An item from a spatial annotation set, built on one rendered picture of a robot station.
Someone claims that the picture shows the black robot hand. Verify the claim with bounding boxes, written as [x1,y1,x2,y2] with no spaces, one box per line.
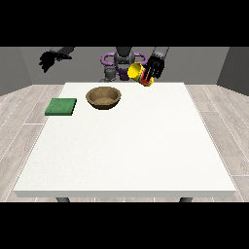
[141,54,166,83]
[38,49,73,74]

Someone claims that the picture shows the yellow cup with melon print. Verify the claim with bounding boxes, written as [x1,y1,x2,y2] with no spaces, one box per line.
[126,61,155,88]

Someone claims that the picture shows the green square pad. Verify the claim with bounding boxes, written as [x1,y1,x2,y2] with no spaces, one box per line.
[44,97,78,117]

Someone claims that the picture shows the brown wooden bowl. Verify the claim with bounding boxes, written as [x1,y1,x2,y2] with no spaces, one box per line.
[85,86,123,111]

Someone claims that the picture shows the grey robot trunk purple rings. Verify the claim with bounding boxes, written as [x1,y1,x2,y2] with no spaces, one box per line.
[98,47,149,83]

